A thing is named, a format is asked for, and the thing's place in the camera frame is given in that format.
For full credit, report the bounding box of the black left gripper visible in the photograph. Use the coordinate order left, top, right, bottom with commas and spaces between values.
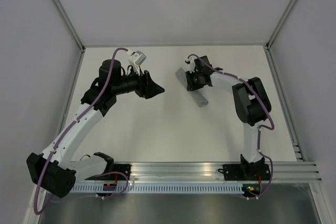
112, 65, 164, 100

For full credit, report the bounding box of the grey cloth napkin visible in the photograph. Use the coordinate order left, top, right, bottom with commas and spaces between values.
175, 68, 208, 108

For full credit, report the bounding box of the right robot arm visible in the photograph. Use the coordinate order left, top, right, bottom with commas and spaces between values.
183, 54, 272, 181

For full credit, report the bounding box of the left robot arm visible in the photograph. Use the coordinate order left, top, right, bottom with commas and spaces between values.
27, 60, 165, 198

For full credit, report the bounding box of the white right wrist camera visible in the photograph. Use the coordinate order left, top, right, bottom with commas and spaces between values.
185, 55, 197, 73

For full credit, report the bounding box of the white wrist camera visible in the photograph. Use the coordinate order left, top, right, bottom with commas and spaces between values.
127, 49, 146, 76
185, 55, 197, 73

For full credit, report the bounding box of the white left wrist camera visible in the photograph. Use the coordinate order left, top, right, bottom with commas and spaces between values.
127, 49, 146, 76

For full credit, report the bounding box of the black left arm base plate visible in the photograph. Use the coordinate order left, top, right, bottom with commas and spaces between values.
104, 164, 132, 181

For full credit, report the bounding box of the white slotted cable duct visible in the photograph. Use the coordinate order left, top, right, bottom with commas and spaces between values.
71, 183, 243, 194

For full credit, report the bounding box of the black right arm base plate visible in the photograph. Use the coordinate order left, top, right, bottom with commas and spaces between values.
222, 164, 271, 181

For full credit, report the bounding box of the left aluminium frame post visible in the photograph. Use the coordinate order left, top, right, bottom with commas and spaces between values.
51, 0, 85, 52

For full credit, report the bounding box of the aluminium frame post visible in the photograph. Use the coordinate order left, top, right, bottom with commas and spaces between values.
264, 0, 298, 51
51, 0, 85, 52

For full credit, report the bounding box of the aluminium front rail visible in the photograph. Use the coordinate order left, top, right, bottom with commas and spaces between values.
130, 162, 322, 184

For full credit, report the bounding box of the right aluminium frame post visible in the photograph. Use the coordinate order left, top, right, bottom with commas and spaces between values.
264, 0, 298, 51

